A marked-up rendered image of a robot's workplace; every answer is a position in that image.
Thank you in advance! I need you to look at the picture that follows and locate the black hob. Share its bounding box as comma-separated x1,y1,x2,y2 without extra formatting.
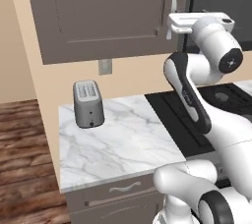
145,83,252,157

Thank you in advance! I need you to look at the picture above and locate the large grey-brown cabinet door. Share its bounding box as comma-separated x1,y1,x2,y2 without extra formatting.
24,0,169,66

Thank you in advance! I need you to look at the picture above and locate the white drawer handle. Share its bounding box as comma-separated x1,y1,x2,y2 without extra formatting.
108,181,143,194

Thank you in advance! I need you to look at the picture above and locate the grey toaster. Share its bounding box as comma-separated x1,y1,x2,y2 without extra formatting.
72,79,105,130

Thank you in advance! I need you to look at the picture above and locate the grey wall outlet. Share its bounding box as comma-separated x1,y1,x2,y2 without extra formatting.
97,58,113,77

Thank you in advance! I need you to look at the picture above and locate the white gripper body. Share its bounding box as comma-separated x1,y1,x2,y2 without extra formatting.
166,12,231,35

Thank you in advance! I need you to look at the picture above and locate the grey-brown drawer front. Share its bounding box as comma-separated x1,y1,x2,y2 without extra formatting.
81,176,159,208

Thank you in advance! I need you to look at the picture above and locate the grey-brown base cabinet door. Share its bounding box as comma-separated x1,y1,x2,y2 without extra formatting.
69,200,165,224

